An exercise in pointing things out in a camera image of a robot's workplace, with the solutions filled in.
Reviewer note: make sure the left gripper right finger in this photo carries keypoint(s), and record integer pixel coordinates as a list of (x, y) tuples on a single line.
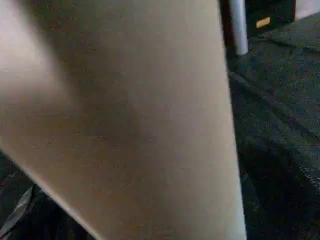
[(285, 200)]

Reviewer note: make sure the white plastic table leg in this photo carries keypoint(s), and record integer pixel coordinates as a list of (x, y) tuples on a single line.
[(125, 112), (238, 27)]

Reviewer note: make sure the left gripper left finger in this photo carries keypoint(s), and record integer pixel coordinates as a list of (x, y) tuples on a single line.
[(37, 215)]

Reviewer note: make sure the black cabinet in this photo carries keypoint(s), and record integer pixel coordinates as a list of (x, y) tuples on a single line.
[(270, 10)]

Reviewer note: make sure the black work mat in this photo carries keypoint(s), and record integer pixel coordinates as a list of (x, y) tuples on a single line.
[(275, 87)]

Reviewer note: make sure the small yellow label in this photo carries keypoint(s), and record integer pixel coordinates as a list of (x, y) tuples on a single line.
[(263, 22)]

